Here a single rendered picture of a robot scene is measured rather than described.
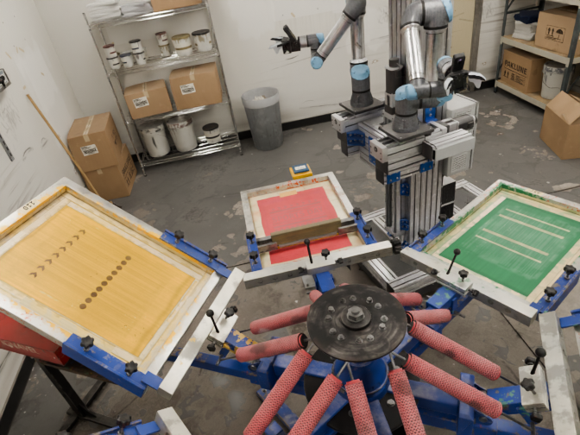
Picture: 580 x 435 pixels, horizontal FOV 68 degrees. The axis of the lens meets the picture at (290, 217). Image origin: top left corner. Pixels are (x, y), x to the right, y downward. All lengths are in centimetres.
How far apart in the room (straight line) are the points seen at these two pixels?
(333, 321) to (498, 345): 183
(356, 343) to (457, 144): 158
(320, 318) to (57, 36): 485
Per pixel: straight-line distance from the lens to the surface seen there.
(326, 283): 184
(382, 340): 129
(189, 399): 293
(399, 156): 252
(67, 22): 562
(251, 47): 552
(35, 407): 341
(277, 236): 212
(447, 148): 255
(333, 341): 129
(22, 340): 206
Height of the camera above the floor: 231
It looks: 35 degrees down
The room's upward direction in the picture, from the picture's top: 10 degrees counter-clockwise
